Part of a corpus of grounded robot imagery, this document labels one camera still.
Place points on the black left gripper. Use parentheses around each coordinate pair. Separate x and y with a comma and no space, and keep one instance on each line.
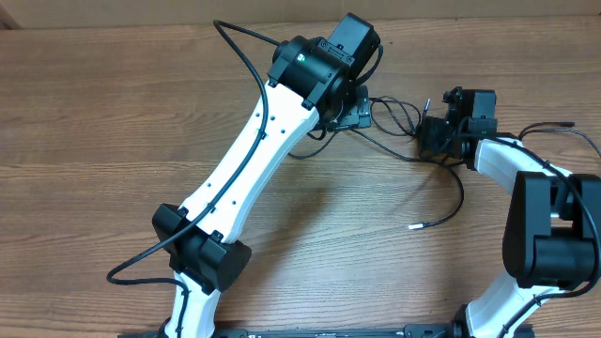
(356,113)

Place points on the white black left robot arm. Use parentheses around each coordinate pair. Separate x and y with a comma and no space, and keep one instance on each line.
(313,84)

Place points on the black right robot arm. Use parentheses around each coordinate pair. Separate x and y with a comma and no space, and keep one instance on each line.
(551,241)

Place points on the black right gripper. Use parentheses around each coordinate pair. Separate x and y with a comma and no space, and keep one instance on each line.
(429,135)

